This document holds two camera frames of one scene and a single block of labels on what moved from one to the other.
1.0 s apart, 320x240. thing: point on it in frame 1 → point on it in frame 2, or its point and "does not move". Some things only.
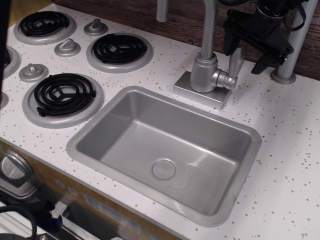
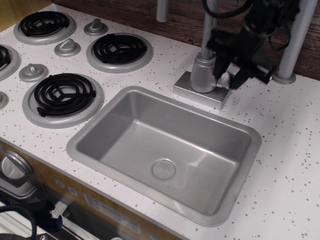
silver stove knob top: [96, 28] does not move
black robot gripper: [263, 32] → [247, 46]
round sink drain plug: [164, 169] does not move
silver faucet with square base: [198, 85] does not move
